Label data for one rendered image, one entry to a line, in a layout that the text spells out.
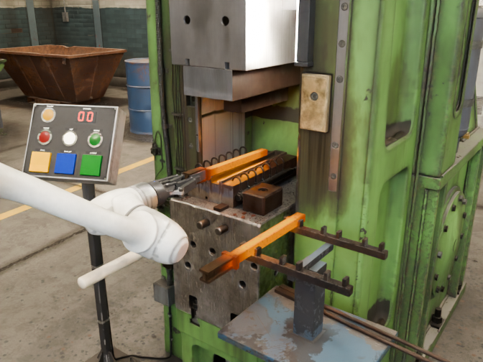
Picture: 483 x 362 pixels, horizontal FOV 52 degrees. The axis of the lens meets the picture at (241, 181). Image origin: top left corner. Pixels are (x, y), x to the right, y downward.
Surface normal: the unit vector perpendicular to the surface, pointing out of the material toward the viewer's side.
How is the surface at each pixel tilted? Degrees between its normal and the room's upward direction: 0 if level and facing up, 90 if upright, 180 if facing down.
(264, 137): 90
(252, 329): 0
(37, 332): 0
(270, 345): 0
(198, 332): 90
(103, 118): 60
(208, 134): 90
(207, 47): 90
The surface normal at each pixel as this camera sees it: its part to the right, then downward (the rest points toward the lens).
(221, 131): 0.81, 0.20
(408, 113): -0.48, 0.29
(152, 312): 0.00, -0.94
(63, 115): -0.16, -0.18
